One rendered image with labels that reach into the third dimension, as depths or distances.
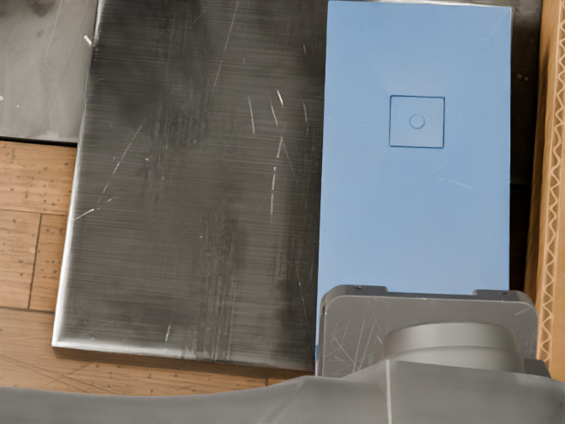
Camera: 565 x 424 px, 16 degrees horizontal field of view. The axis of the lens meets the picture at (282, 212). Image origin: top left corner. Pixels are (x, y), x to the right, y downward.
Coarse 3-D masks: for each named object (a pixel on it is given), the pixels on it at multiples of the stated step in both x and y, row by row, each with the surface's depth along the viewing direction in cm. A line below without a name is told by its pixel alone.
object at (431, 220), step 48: (336, 48) 76; (384, 48) 76; (432, 48) 76; (480, 48) 76; (336, 96) 76; (384, 96) 76; (432, 96) 76; (480, 96) 76; (336, 144) 75; (384, 144) 75; (480, 144) 75; (336, 192) 75; (384, 192) 75; (432, 192) 75; (480, 192) 75; (336, 240) 74; (384, 240) 74; (432, 240) 74; (480, 240) 74; (432, 288) 74; (480, 288) 74
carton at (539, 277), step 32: (544, 0) 83; (544, 32) 82; (544, 64) 80; (544, 96) 79; (544, 128) 78; (544, 160) 77; (544, 192) 76; (544, 224) 74; (544, 256) 74; (544, 288) 73; (544, 320) 73; (544, 352) 72
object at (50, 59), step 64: (0, 0) 84; (64, 0) 84; (448, 0) 84; (512, 0) 84; (0, 64) 83; (64, 64) 83; (512, 64) 83; (0, 128) 82; (64, 128) 82; (512, 128) 82
